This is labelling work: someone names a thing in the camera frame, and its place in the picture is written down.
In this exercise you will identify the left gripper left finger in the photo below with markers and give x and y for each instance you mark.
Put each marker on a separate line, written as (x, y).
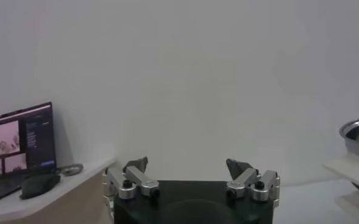
(139, 178)

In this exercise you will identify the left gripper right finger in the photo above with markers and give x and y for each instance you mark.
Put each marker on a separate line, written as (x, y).
(243, 179)

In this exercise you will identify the black computer mouse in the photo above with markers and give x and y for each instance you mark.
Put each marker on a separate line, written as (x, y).
(39, 185)

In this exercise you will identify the black laptop beside mouse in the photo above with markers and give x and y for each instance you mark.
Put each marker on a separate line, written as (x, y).
(39, 143)

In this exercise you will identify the white side desk with mouse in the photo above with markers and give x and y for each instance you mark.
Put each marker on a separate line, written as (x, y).
(75, 198)

